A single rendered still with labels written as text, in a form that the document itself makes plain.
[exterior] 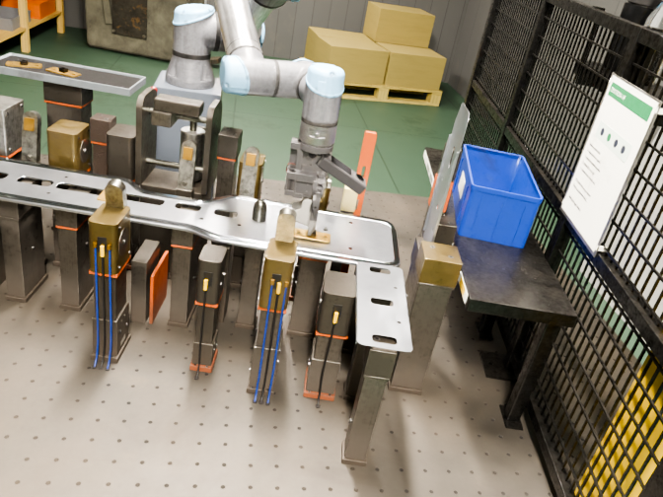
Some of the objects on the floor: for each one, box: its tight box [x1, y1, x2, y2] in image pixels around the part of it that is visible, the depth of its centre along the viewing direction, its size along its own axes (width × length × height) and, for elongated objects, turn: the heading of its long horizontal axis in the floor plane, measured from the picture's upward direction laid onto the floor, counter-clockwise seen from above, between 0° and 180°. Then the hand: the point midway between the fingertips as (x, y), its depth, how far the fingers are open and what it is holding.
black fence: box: [461, 0, 663, 497], centre depth 180 cm, size 14×197×155 cm, turn 161°
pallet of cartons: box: [300, 1, 447, 107], centre depth 660 cm, size 152×121×85 cm
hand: (313, 228), depth 135 cm, fingers closed, pressing on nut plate
